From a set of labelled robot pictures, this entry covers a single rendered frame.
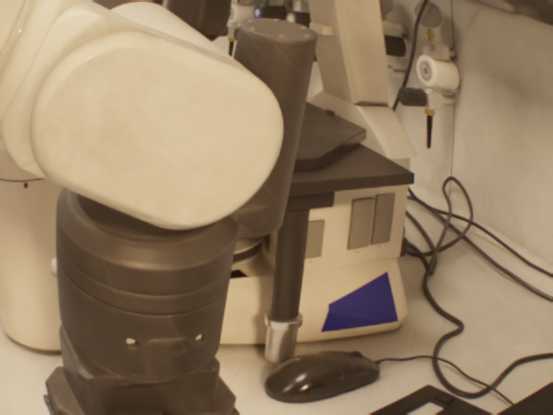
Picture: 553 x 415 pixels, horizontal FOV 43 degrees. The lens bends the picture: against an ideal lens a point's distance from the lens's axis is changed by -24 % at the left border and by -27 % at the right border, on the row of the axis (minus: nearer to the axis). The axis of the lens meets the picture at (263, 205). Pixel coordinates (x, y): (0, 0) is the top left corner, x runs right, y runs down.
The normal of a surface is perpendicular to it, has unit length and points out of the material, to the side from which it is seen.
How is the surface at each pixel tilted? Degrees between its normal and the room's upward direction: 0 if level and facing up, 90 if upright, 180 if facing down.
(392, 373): 0
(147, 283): 101
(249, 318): 90
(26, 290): 91
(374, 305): 48
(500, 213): 90
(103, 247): 54
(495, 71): 90
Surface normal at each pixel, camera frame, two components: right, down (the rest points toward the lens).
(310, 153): 0.07, -0.95
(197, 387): 0.44, 0.50
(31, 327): 0.09, 0.32
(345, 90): -0.87, 0.32
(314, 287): 0.37, -0.39
